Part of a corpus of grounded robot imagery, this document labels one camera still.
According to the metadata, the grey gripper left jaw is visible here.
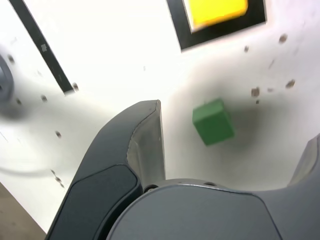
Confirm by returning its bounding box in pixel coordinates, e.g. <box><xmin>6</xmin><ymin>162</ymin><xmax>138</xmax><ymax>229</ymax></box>
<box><xmin>46</xmin><ymin>99</ymin><xmax>167</xmax><ymax>240</ymax></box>

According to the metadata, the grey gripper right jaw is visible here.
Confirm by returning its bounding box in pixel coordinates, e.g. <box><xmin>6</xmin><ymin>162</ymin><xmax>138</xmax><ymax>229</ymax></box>
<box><xmin>107</xmin><ymin>133</ymin><xmax>320</xmax><ymax>240</ymax></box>

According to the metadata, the green cube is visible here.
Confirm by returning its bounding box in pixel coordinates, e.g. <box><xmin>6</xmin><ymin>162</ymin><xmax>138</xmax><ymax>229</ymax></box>
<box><xmin>191</xmin><ymin>97</ymin><xmax>236</xmax><ymax>147</ymax></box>

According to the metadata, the yellow cube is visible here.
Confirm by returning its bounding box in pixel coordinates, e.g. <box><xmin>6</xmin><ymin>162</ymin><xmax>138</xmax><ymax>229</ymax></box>
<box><xmin>182</xmin><ymin>0</ymin><xmax>250</xmax><ymax>35</ymax></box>

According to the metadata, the black tape square outline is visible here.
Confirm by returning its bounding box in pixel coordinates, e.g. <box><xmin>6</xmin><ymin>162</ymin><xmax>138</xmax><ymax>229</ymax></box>
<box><xmin>166</xmin><ymin>0</ymin><xmax>268</xmax><ymax>53</ymax></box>

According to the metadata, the black tape strip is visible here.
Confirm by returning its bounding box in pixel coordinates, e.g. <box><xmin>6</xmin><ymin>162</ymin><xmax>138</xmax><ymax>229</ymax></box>
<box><xmin>8</xmin><ymin>0</ymin><xmax>76</xmax><ymax>97</ymax></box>

